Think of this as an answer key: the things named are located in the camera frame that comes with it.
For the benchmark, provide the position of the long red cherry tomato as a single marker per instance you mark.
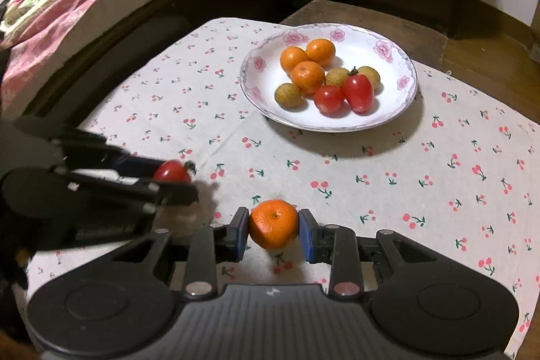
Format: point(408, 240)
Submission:
point(359, 94)

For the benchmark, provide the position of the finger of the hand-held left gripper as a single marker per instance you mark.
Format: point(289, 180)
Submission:
point(177, 194)
point(135, 166)

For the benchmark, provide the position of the small orange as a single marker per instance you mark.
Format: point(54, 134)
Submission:
point(308, 77)
point(321, 51)
point(274, 224)
point(293, 57)

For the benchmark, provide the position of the cherry print tablecloth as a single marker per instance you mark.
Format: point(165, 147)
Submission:
point(379, 183)

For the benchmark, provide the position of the white floral rim plate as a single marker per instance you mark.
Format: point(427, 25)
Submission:
point(303, 116)

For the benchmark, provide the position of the round red cherry tomato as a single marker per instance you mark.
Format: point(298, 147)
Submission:
point(330, 100)

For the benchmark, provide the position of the brown longan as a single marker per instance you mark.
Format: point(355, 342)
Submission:
point(289, 96)
point(337, 77)
point(371, 75)

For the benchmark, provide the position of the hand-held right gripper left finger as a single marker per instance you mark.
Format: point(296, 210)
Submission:
point(241, 234)

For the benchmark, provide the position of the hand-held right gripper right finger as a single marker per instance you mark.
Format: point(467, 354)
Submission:
point(306, 237)

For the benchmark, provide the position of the pink floral bed sheet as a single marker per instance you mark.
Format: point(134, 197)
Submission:
point(63, 16)

